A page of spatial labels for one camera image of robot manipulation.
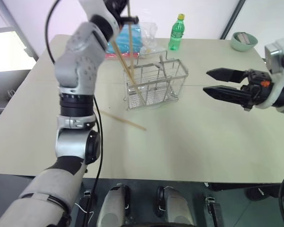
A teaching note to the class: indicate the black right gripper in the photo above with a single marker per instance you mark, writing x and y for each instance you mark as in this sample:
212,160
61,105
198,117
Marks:
259,89

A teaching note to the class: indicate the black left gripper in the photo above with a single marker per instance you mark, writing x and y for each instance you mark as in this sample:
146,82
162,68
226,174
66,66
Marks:
114,7

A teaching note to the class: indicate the wooden chopstick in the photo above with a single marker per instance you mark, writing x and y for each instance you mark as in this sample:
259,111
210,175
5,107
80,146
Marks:
125,121
123,63
130,47

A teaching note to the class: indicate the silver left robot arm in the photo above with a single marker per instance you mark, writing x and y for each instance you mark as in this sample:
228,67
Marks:
73,71

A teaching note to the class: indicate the metal spoon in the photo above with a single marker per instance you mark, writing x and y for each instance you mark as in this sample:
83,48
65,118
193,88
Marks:
162,67

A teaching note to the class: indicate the blue plastic package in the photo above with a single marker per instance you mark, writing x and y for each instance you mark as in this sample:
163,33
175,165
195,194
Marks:
126,35

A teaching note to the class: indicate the clear plastic bag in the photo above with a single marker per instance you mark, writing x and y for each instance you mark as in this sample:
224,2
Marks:
150,35

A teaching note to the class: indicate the pink flat package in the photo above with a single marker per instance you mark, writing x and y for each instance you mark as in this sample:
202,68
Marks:
116,56

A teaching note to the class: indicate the pale green bowl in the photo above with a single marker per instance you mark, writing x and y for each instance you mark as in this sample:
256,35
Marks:
239,46

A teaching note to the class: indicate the grey item in bowl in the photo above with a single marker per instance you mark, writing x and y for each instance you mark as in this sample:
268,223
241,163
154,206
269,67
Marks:
245,37

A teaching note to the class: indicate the green plastic bottle yellow cap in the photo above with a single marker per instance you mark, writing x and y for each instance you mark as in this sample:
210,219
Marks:
176,35

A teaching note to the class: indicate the black rounded foot shape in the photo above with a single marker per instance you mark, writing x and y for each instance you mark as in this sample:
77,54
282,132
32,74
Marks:
262,192

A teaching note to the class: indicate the black block with metal clip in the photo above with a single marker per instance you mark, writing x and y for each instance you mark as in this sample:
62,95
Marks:
85,210
214,210

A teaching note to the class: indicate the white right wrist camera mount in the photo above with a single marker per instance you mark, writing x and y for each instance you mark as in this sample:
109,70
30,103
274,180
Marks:
274,59

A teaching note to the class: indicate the dark window frame post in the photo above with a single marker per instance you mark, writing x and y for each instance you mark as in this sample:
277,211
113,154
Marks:
233,19

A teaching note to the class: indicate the grey window frame post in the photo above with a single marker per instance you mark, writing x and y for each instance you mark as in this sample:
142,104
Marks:
21,30

